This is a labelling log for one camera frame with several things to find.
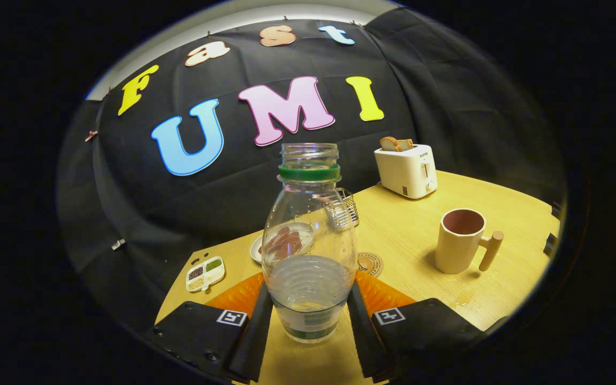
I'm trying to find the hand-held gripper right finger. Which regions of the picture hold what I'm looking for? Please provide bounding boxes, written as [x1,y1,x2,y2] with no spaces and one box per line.
[346,270,485,384]

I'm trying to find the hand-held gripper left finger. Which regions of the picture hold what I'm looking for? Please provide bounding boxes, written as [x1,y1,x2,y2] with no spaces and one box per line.
[145,273,275,384]

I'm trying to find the clear plastic bottle green ring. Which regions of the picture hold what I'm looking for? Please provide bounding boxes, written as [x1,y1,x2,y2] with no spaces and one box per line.
[261,142,358,344]

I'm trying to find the round brown coaster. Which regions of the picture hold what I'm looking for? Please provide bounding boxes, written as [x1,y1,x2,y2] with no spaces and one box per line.
[356,252,384,279]

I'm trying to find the beige cup wooden handle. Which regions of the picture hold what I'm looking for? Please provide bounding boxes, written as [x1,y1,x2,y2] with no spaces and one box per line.
[435,208,505,275]

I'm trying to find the white divided condiment tray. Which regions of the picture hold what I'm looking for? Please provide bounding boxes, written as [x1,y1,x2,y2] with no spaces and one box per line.
[186,256,226,292]

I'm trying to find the wooden table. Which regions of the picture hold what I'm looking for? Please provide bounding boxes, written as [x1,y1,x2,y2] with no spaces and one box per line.
[156,170,563,385]

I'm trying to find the black backdrop cloth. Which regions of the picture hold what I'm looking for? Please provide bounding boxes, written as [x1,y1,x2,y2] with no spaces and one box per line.
[57,8,568,332]

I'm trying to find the white toaster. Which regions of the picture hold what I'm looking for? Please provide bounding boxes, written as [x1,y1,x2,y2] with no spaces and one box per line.
[374,144,438,200]

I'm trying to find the wire mesh holder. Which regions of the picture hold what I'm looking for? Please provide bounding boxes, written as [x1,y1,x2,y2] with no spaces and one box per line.
[336,187,360,228]

